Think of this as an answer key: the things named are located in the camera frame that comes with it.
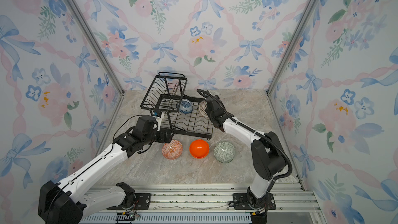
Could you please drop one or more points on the right aluminium corner post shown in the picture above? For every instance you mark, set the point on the right aluminium corner post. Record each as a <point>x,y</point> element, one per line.
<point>301,25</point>

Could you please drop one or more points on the black wire dish rack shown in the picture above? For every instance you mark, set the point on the black wire dish rack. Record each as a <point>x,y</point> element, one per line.
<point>166,90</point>

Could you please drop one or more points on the blue floral bowl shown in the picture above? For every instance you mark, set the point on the blue floral bowl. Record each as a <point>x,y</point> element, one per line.
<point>185,106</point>

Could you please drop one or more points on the green patterned bowl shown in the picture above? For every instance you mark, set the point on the green patterned bowl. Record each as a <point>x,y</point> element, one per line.
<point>224,152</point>

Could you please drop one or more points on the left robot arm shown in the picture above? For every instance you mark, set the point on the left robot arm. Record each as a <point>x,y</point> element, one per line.
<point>67,202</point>

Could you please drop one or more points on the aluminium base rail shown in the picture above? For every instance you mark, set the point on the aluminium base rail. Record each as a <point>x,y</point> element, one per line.
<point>218,198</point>

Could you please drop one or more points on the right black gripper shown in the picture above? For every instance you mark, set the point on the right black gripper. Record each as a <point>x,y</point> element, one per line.
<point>210,103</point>

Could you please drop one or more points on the orange plastic bowl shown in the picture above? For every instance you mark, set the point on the orange plastic bowl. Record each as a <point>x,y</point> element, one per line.
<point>199,149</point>

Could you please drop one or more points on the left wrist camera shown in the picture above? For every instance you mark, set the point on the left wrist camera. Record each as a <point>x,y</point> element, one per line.
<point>159,118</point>

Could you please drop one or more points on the left aluminium corner post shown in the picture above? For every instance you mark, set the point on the left aluminium corner post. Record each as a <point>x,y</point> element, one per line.
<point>89,35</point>

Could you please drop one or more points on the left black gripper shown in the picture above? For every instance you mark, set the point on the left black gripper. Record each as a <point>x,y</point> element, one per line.
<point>168,135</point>

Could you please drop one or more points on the aluminium corner post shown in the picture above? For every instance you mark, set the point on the aluminium corner post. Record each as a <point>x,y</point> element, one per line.
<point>89,35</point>
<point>301,25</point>

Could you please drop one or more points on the pink patterned bowl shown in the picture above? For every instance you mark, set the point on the pink patterned bowl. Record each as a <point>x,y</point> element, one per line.
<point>172,150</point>

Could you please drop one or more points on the white brown lattice bowl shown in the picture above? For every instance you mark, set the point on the white brown lattice bowl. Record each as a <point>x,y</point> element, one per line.
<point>202,108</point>

